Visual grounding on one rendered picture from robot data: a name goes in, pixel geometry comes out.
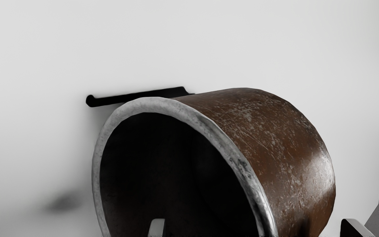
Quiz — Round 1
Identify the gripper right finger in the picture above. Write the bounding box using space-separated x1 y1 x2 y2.
340 218 376 237

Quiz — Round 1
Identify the brown mug with grey rim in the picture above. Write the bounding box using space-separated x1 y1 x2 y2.
92 88 336 237

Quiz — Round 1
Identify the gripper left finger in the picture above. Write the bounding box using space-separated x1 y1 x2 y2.
148 218 166 237

